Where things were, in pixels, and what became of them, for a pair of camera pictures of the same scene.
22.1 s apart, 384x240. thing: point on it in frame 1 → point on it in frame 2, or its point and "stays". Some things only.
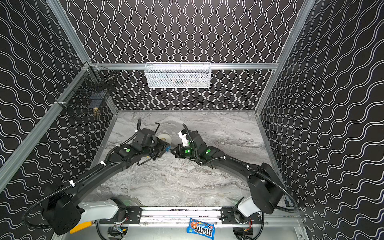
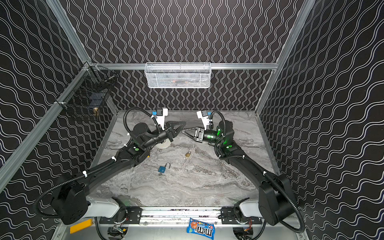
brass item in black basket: x=96 y=111 stays
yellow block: x=83 y=225 stays
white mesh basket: x=178 y=75 stays
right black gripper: x=178 y=150 → x=199 y=134
